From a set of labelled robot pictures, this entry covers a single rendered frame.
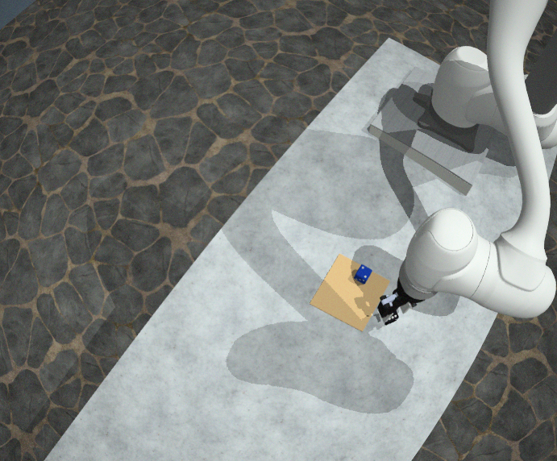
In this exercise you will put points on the tan mat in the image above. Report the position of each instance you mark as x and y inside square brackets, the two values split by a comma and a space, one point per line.
[343, 297]

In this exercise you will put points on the blue die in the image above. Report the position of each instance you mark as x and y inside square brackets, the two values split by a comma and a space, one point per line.
[363, 274]

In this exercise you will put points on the black die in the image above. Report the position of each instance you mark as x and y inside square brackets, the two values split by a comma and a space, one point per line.
[393, 318]

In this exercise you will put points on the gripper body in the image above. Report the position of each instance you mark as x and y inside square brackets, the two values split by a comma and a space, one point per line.
[401, 293]

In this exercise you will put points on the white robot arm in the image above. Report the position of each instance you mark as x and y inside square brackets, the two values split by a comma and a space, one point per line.
[508, 276]

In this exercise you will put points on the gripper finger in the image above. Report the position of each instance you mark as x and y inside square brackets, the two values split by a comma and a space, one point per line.
[406, 307]
[390, 306]

